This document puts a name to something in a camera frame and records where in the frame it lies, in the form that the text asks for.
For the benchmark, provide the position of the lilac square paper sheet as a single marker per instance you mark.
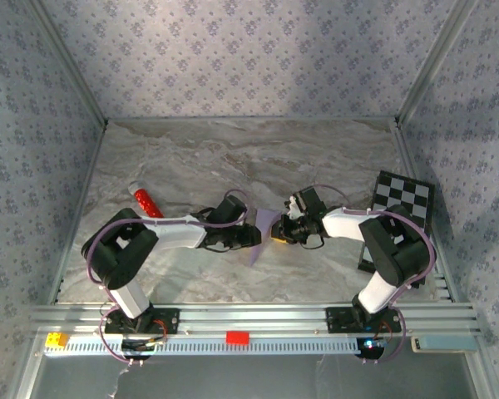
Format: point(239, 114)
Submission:
point(266, 222)

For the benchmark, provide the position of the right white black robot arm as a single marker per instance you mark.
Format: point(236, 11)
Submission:
point(395, 245)

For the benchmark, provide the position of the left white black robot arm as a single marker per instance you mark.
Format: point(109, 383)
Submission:
point(118, 249)

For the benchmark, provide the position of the red block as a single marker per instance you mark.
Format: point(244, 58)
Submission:
point(237, 338)

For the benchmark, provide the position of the black grey checkerboard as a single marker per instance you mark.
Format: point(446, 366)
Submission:
point(411, 193)

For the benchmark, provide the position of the grey metal panel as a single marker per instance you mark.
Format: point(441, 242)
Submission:
point(253, 378)

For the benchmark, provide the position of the black electronics board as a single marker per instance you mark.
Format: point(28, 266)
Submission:
point(372, 349)
point(135, 347)

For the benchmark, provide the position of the grey blue flat box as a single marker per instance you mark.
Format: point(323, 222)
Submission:
point(449, 344)

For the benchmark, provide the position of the yellow block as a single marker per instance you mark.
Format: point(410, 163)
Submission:
point(55, 341)

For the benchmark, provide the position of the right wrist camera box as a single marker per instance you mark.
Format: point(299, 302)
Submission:
point(293, 209)

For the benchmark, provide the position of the aluminium mounting rail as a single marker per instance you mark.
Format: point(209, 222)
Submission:
point(253, 318)

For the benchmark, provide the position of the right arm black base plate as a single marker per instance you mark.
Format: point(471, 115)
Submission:
point(339, 320)

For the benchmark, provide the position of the aluminium side rail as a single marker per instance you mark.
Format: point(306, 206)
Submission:
point(404, 145)
point(80, 208)

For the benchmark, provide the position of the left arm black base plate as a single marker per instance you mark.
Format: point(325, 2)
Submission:
point(171, 320)

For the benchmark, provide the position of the aluminium frame post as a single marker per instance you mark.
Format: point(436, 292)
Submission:
point(434, 62)
point(68, 62)

